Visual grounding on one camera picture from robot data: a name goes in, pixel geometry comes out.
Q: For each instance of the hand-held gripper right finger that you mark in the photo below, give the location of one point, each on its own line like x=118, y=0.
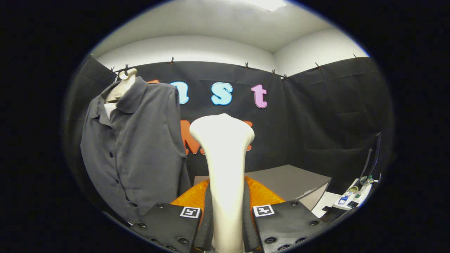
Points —
x=250, y=218

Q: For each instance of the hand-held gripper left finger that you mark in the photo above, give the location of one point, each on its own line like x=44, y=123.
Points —
x=205, y=218

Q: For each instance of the white garment steamer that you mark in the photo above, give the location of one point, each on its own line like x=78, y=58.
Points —
x=225, y=158

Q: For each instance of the grey button shirt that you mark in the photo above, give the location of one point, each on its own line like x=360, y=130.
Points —
x=140, y=147

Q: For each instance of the grey cabinet with dark top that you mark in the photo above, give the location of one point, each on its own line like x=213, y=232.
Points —
x=288, y=179

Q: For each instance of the cluttered white side table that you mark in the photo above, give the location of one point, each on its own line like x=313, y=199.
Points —
x=328, y=203

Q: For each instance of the black backdrop cloth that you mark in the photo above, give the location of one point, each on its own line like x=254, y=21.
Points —
x=316, y=123

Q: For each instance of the beige mannequin torso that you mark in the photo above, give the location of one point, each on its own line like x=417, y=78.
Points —
x=121, y=88

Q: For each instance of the large ceiling light panel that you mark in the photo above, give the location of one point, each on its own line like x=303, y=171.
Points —
x=267, y=4

